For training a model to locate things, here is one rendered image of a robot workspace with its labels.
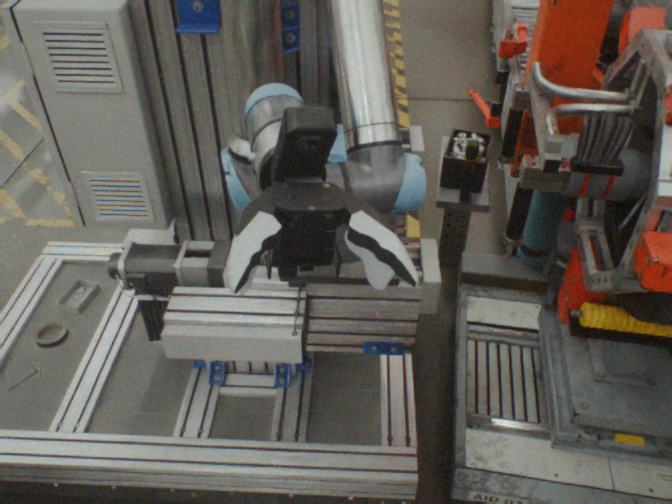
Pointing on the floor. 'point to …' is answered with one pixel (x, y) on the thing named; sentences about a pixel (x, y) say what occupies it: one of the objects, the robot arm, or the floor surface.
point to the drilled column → (452, 237)
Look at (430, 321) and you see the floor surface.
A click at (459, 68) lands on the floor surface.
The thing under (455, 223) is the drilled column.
